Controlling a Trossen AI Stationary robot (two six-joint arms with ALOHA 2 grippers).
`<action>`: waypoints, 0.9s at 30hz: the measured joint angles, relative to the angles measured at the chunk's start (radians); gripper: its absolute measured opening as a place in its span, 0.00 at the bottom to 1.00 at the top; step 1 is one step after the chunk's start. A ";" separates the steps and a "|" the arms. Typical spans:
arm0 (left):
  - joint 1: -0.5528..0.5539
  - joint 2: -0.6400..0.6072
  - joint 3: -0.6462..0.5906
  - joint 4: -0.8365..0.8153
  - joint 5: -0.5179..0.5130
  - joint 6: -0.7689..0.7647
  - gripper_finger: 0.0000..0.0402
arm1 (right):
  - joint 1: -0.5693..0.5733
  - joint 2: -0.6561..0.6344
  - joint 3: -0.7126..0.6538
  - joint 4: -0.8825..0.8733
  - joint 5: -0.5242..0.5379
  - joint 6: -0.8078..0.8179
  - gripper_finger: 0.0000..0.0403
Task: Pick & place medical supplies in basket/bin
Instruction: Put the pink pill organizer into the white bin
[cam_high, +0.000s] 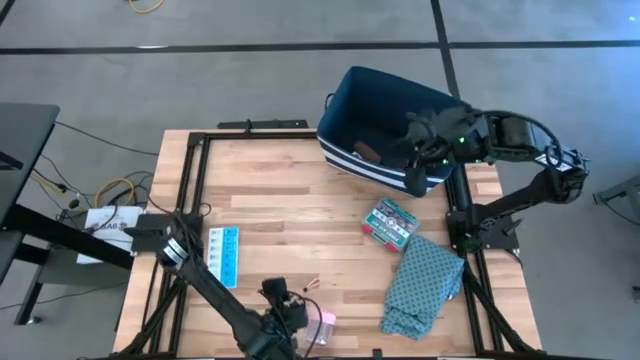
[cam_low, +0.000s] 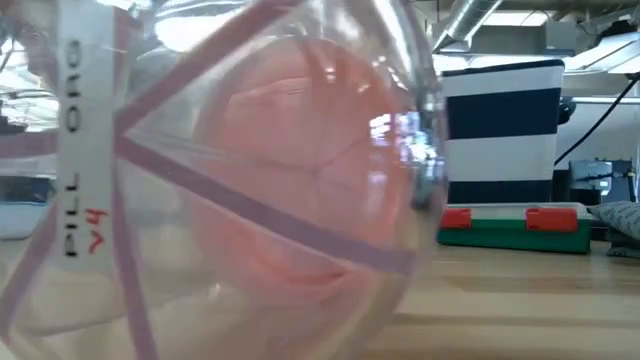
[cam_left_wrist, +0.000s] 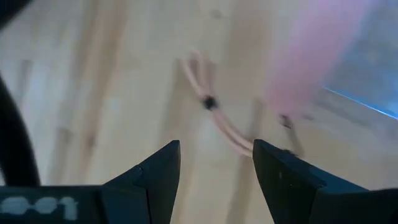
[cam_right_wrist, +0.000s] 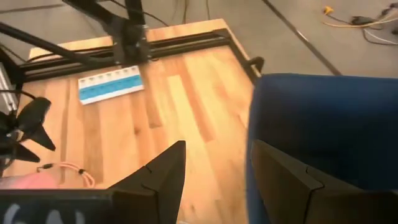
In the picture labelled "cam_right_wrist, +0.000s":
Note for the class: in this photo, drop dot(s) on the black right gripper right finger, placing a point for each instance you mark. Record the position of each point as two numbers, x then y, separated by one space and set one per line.
286 193

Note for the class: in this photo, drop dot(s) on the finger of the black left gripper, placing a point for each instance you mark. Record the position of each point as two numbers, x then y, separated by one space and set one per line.
25 154
35 115

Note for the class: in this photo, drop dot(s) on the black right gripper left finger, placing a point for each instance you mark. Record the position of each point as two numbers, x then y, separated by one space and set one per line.
155 193

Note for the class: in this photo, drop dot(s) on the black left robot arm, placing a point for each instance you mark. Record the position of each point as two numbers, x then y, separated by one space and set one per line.
130 37

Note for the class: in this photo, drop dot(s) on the navy basket with white stripes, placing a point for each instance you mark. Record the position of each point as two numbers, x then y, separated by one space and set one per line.
311 109

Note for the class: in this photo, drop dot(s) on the black aluminium table frame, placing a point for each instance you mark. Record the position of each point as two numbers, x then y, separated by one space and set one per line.
192 42

